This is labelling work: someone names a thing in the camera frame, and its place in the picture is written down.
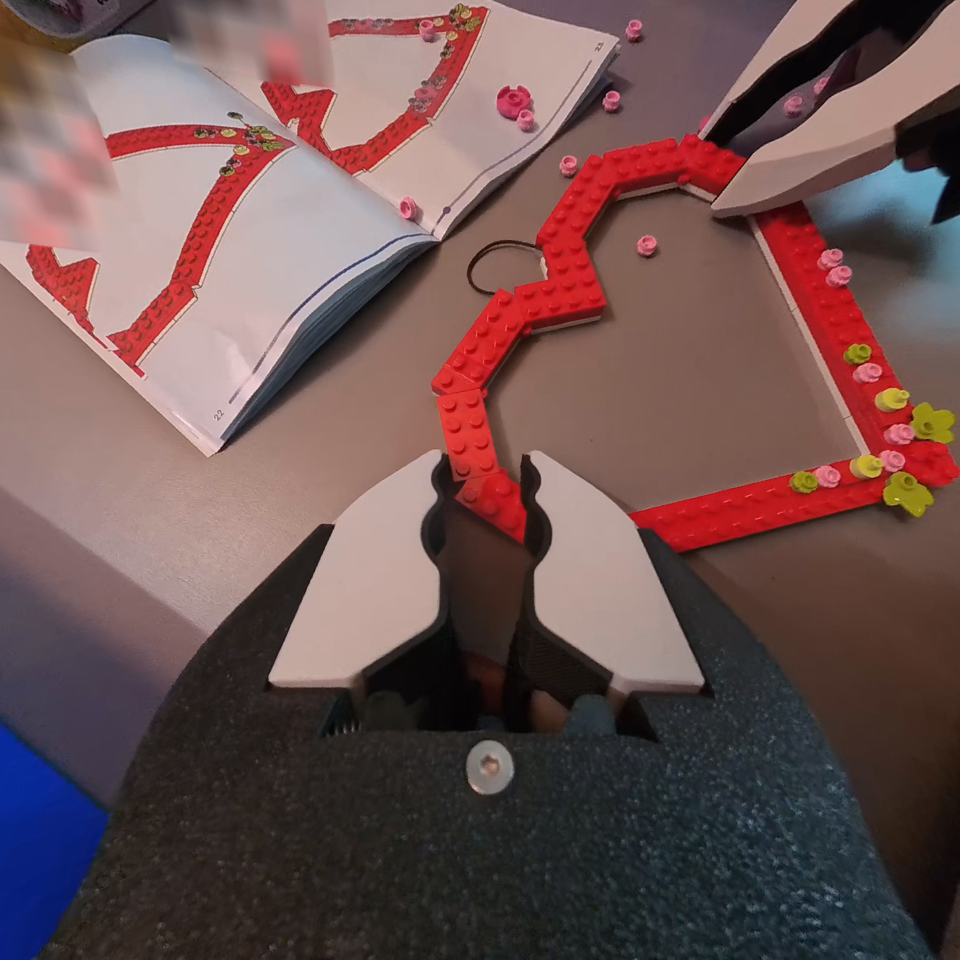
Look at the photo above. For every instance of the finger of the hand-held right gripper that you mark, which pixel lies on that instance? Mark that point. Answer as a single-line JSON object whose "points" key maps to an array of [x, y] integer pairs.
{"points": [[825, 150], [791, 58]]}

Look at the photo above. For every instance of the red brick heart frame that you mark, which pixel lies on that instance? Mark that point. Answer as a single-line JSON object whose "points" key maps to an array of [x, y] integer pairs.
{"points": [[570, 225]]}

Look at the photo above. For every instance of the lime green round stud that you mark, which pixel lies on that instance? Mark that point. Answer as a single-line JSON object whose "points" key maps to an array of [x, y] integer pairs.
{"points": [[856, 354], [804, 481]]}

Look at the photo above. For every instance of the white product box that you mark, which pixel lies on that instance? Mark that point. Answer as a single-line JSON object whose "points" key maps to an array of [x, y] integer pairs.
{"points": [[75, 11]]}

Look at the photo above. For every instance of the yellow-green cone stud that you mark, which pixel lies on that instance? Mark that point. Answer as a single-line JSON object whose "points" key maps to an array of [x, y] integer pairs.
{"points": [[891, 399], [868, 466]]}

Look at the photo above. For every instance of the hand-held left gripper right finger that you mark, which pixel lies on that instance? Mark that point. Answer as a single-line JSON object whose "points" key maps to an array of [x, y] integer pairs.
{"points": [[607, 592]]}

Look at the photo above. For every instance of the grey desk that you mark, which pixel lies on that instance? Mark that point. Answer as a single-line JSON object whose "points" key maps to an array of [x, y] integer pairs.
{"points": [[675, 360]]}

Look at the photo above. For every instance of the yellow carton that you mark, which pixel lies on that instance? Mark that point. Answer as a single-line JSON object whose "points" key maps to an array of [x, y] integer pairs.
{"points": [[19, 30]]}

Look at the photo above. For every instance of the magenta round plate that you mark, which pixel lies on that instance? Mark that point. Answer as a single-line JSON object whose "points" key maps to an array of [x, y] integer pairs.
{"points": [[514, 100]]}

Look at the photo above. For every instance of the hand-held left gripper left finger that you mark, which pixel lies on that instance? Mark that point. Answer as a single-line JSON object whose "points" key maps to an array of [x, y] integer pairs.
{"points": [[367, 585]]}

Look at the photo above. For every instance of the blue plastic bin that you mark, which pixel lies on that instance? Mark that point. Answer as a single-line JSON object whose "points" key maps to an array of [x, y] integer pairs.
{"points": [[37, 847]]}

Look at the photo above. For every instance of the instruction booklet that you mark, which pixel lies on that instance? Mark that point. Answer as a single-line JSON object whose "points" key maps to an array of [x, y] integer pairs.
{"points": [[315, 247]]}

